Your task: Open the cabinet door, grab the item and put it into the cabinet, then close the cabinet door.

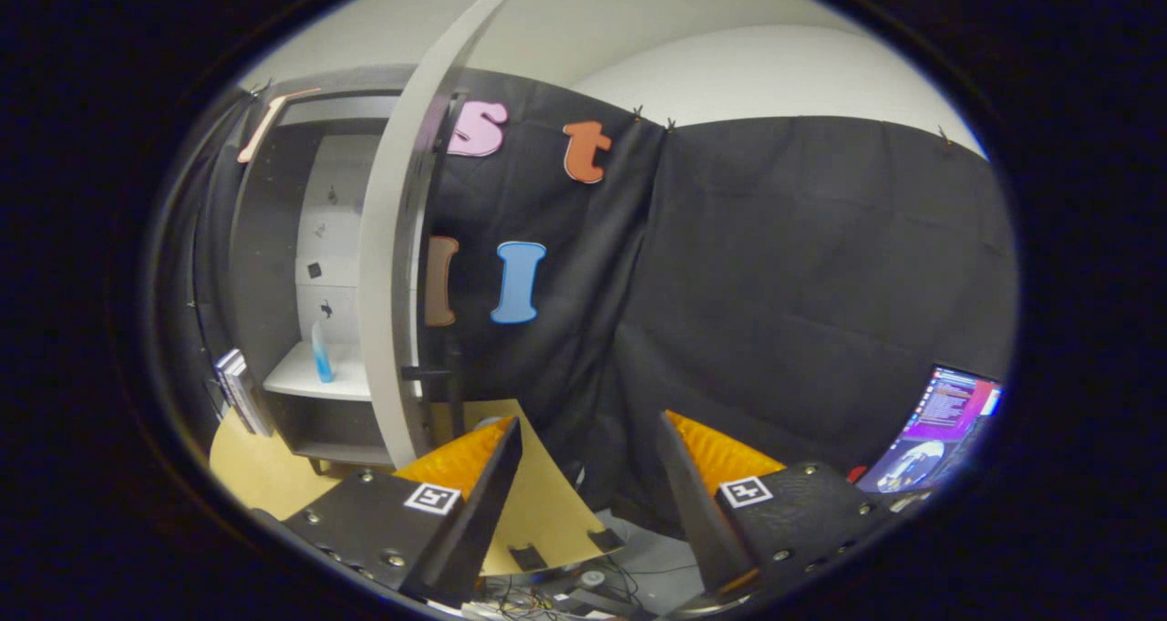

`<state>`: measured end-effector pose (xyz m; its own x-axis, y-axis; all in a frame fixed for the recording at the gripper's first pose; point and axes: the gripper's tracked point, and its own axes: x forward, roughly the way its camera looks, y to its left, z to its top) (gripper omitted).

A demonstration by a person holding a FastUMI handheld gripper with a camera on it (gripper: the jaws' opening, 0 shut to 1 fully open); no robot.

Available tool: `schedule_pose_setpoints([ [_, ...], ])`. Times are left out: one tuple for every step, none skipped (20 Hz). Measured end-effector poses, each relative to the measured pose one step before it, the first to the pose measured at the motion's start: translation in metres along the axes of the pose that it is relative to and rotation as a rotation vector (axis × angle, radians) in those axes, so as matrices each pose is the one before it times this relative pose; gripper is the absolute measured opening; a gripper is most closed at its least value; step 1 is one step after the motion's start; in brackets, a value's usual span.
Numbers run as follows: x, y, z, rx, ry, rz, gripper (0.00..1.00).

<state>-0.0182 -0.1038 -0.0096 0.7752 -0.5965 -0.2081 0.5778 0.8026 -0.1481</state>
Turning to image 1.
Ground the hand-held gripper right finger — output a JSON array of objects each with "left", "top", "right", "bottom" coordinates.
[{"left": 656, "top": 409, "right": 899, "bottom": 604}]

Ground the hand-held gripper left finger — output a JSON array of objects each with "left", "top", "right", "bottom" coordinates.
[{"left": 251, "top": 416, "right": 523, "bottom": 608}]

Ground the white and blue bottle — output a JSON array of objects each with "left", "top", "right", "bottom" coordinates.
[{"left": 310, "top": 320, "right": 336, "bottom": 385}]

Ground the white cabinet door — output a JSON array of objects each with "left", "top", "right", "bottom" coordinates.
[{"left": 357, "top": 0, "right": 532, "bottom": 469}]

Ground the black backdrop cloth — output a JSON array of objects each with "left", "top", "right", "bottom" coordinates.
[{"left": 187, "top": 65, "right": 1017, "bottom": 531}]

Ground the grey cover book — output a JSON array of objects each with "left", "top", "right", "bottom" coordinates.
[{"left": 232, "top": 366, "right": 274, "bottom": 438}]

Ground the computer monitor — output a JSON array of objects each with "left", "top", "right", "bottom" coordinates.
[{"left": 857, "top": 364, "right": 1004, "bottom": 496}]

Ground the white spine book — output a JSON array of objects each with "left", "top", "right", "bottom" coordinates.
[{"left": 223, "top": 357, "right": 261, "bottom": 430}]

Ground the dark grey cabinet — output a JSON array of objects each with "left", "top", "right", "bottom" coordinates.
[{"left": 223, "top": 65, "right": 429, "bottom": 476}]

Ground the tangle of black cables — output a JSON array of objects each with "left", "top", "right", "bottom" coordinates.
[{"left": 456, "top": 557, "right": 694, "bottom": 620}]

